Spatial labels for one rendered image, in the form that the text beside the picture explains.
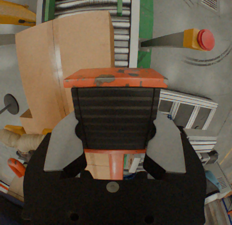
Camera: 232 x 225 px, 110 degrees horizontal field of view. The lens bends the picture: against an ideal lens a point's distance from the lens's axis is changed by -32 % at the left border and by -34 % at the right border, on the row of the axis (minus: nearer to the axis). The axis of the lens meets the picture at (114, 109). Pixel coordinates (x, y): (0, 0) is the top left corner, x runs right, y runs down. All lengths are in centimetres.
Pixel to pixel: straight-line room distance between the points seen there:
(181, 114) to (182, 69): 55
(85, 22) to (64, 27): 8
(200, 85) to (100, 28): 157
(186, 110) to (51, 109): 140
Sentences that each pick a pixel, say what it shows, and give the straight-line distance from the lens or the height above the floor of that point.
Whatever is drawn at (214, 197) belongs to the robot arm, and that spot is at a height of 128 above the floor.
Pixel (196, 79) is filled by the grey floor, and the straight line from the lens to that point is 172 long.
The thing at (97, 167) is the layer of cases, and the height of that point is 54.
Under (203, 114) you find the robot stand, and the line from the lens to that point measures 176.
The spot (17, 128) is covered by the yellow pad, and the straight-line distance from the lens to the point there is 44.
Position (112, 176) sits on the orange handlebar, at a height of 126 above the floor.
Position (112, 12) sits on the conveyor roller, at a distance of 85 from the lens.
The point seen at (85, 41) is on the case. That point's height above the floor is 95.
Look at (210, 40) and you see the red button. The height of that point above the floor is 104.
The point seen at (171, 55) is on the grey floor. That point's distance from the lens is 149.
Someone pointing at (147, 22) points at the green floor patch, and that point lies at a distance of 143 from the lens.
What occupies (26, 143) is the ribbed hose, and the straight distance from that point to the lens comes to 32.
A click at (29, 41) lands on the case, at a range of 54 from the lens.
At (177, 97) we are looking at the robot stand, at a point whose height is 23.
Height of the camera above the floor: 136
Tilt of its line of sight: 62 degrees down
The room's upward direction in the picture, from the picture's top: 176 degrees counter-clockwise
